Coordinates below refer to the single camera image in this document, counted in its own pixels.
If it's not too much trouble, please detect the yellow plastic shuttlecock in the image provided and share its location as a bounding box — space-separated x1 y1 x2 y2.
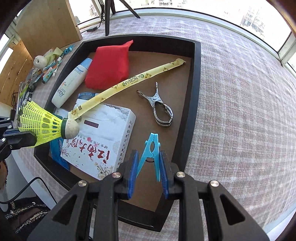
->
18 101 79 146

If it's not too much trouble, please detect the blue wet wipe packet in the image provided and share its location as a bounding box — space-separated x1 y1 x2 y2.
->
50 92 97 171

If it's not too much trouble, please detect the blue plastic clothespin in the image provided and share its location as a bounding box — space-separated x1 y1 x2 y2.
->
137 133 161 182

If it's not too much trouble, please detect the red cloth bean bag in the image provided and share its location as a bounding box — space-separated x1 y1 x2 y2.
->
85 40 133 90

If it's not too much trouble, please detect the silver metal clip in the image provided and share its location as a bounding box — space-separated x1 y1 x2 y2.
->
137 82 174 127

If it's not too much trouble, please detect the white book with calligraphy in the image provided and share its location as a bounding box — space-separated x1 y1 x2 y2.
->
61 103 136 180

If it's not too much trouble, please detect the orange print hand cream tube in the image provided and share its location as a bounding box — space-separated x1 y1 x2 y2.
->
42 64 59 84

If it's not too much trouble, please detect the pink plaid tablecloth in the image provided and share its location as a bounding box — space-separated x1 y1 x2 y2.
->
14 14 296 241

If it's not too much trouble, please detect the white sunscreen bottle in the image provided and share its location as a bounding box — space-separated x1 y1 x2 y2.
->
52 58 92 108

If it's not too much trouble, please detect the green microfiber cloth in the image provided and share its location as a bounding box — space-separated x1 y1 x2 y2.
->
44 47 63 65

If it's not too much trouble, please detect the wooden board panel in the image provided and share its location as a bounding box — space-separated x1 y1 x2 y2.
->
16 0 82 58

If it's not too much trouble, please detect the black wooden tray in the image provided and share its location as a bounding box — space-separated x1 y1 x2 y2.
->
33 34 202 232

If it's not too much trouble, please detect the black power strip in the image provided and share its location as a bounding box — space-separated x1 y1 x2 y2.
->
86 26 98 32

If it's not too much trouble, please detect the black tripod stand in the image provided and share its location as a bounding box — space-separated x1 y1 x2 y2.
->
104 0 140 36

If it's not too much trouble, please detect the yellow printed ribbon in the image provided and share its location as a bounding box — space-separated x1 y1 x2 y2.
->
68 58 185 120

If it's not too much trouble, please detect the white round camera gadget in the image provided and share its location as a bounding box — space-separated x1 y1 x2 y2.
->
33 55 48 69

